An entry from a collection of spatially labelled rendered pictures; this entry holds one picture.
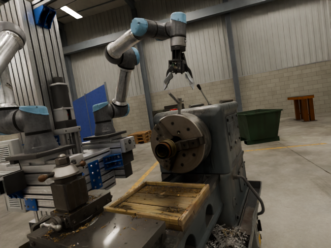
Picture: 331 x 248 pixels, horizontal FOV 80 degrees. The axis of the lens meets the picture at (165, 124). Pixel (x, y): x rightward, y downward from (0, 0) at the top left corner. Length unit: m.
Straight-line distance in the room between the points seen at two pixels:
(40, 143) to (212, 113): 0.88
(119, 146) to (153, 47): 10.85
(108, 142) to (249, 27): 11.00
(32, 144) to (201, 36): 11.07
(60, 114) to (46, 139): 0.29
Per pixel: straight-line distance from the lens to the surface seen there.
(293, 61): 11.95
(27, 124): 1.15
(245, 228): 1.34
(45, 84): 1.43
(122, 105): 1.50
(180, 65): 0.96
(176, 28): 1.01
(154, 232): 0.56
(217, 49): 11.52
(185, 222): 0.75
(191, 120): 0.99
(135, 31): 1.00
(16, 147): 1.57
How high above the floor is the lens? 1.26
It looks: 4 degrees down
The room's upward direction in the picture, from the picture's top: 9 degrees counter-clockwise
